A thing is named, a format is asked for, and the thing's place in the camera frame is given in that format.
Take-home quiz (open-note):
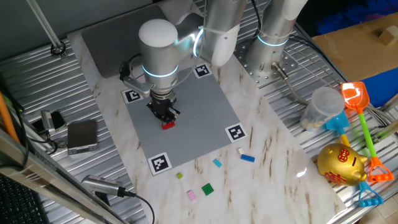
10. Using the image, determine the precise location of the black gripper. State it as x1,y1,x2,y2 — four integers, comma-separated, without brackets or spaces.
146,92,182,124

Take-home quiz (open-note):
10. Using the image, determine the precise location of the grey Lego baseplate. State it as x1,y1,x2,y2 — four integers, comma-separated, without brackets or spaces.
120,63,249,177

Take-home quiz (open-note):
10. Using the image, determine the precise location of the green Lego plate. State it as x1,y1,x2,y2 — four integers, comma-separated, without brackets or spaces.
201,182,215,197

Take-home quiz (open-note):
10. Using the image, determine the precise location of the black white ArUco marker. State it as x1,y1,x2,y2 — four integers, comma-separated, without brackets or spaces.
120,88,144,105
224,122,249,144
147,151,173,177
192,62,213,79

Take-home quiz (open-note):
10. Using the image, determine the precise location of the silver digital scale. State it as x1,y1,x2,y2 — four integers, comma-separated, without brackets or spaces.
67,119,100,156

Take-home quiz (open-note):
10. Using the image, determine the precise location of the grey fabric pad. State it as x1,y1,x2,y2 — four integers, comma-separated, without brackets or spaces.
81,3,169,78

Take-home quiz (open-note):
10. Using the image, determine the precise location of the silver metal pole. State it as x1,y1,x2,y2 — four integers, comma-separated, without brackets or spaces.
26,0,68,60

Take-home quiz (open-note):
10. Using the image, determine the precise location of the clear plastic cup with bricks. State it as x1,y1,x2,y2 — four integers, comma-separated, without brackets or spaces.
300,86,345,132

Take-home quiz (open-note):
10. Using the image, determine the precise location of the orange pole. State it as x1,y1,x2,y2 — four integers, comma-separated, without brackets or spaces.
0,91,20,144

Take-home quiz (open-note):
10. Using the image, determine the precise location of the black keyboard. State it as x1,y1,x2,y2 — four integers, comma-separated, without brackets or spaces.
0,174,50,224

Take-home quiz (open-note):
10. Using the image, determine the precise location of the gold piggy bank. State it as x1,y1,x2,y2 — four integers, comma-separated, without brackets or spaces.
317,142,369,187

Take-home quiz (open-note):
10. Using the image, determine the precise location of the brown cardboard box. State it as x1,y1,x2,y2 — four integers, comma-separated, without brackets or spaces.
312,14,398,82

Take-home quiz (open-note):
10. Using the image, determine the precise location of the blue fuzzy fabric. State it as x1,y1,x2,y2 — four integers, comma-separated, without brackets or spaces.
316,0,398,35

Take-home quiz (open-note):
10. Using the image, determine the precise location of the blue plastic sheet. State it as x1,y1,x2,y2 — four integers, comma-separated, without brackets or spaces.
360,67,398,108

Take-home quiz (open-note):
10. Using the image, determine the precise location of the large wooden block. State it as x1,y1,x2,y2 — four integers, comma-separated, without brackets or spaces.
378,24,398,46

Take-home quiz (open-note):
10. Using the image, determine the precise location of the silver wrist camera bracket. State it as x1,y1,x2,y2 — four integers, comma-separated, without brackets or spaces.
119,60,155,98

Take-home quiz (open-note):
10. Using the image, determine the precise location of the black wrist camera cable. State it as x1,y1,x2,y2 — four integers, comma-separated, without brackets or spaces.
119,53,146,82

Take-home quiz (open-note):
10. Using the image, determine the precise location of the silver depth camera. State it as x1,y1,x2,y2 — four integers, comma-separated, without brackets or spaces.
81,174,127,197

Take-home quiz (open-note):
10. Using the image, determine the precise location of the grey robot conduit cable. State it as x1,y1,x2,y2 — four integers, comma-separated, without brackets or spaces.
271,61,310,105

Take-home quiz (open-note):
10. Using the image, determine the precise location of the perforated metal robot base plate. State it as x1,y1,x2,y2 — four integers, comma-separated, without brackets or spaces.
233,39,301,90

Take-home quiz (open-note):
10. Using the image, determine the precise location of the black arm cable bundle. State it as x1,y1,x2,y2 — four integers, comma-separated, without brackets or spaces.
251,0,264,38

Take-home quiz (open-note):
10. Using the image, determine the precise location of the aluminium frame bar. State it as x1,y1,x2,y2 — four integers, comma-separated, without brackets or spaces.
0,127,128,224

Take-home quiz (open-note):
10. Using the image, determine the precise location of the blue toy shovel yellow handle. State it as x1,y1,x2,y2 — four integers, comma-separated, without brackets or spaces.
322,110,385,208

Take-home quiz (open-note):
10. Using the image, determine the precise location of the orange toy shovel green handle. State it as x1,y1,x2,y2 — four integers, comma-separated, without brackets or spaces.
340,81,395,183

